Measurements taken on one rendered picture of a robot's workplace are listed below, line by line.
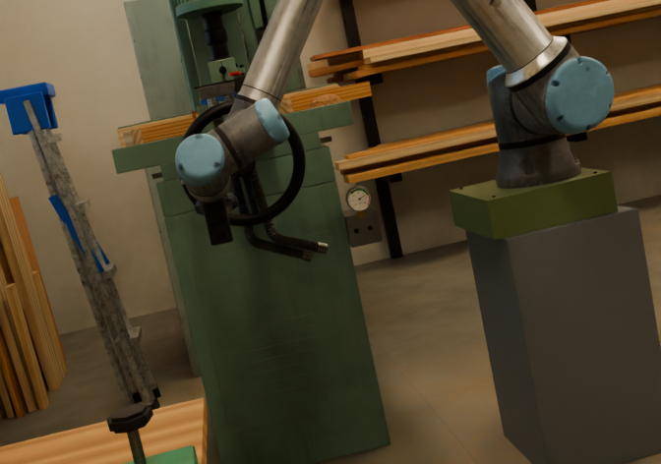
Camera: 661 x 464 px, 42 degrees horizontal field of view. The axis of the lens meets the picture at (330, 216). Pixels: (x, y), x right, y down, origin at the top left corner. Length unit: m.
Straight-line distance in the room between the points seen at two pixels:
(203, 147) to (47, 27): 3.23
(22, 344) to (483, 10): 2.29
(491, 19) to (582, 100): 0.24
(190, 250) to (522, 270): 0.83
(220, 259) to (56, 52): 2.72
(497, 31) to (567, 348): 0.69
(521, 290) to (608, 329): 0.22
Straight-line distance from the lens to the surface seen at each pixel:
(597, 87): 1.80
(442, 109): 4.87
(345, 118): 2.18
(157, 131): 2.34
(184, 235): 2.19
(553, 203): 1.91
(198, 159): 1.59
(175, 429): 1.19
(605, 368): 2.00
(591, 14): 4.58
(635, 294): 2.00
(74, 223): 2.97
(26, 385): 3.51
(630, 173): 5.29
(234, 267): 2.20
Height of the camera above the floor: 0.90
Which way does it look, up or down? 7 degrees down
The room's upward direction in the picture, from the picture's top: 12 degrees counter-clockwise
